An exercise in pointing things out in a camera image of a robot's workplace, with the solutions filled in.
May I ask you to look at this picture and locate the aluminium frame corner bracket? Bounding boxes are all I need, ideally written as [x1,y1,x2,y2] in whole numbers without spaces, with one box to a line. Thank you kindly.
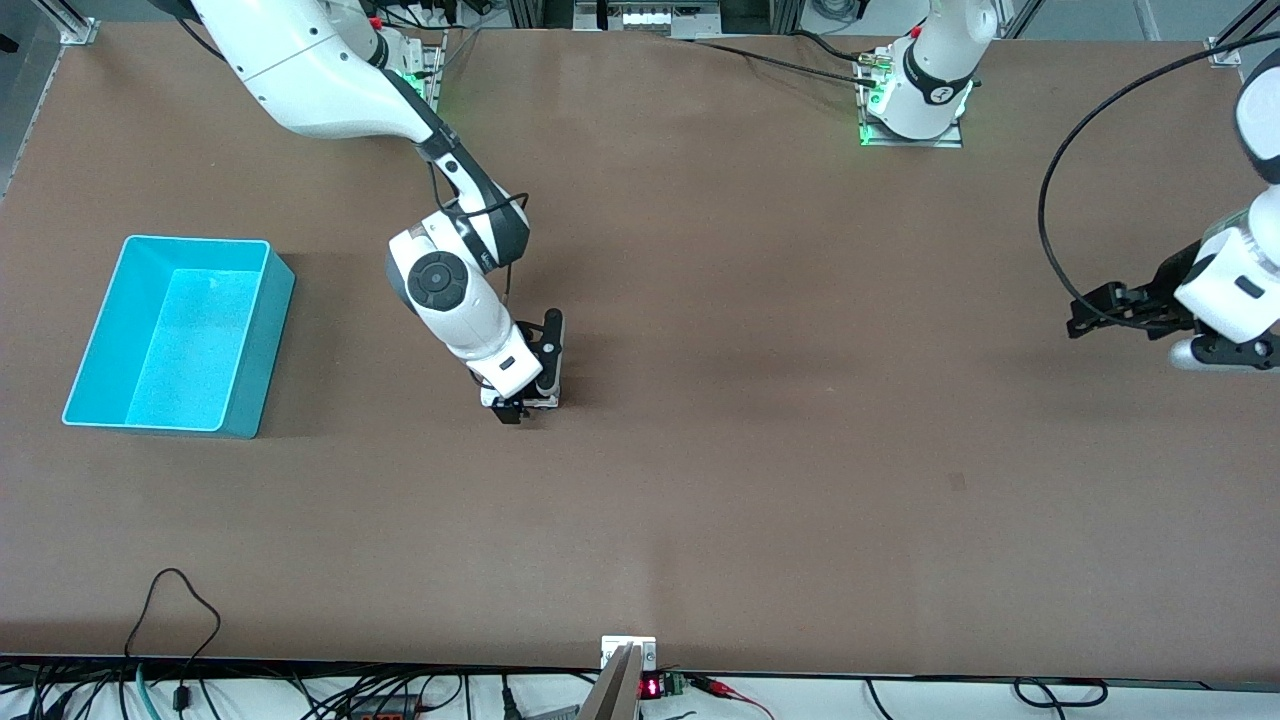
[32,0,101,46]
[1205,0,1280,69]

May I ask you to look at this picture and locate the lit control box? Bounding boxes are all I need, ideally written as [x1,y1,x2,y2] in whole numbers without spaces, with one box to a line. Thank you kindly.
[575,0,721,39]

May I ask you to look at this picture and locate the long black base cable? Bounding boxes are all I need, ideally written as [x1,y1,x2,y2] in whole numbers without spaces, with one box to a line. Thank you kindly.
[690,38,881,89]

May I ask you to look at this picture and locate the white metal bracket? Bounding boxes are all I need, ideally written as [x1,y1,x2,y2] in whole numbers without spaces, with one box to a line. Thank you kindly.
[601,636,658,671]

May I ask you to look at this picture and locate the short black base cable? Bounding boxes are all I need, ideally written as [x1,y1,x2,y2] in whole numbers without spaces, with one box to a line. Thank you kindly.
[790,28,883,64]

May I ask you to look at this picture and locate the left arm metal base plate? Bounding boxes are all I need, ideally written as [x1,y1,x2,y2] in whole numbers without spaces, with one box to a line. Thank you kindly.
[857,50,964,149]

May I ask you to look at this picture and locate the black power strip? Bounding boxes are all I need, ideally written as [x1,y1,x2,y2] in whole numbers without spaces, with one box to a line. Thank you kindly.
[345,693,421,720]

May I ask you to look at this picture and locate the grey camera mount bar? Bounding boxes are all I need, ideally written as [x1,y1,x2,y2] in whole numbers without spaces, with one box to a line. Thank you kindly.
[578,645,642,720]

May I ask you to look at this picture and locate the turquoise plastic bin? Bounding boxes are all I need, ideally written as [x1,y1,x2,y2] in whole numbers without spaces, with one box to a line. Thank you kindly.
[62,236,297,440]

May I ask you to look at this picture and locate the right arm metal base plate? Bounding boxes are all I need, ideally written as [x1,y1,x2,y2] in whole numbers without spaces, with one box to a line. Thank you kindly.
[400,28,447,113]

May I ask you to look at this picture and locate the red clip lead wires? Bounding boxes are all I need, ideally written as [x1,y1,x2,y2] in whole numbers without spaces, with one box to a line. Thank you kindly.
[690,675,776,720]

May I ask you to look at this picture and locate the thin black looped cable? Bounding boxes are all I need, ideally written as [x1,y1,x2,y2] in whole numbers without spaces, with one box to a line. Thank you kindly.
[125,568,223,713]

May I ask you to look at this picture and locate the black coiled floor cable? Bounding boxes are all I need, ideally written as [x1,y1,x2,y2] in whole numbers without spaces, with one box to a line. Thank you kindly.
[1013,677,1109,710]

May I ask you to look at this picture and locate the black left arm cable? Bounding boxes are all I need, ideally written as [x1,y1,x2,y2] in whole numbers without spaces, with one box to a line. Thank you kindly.
[1037,32,1280,327]

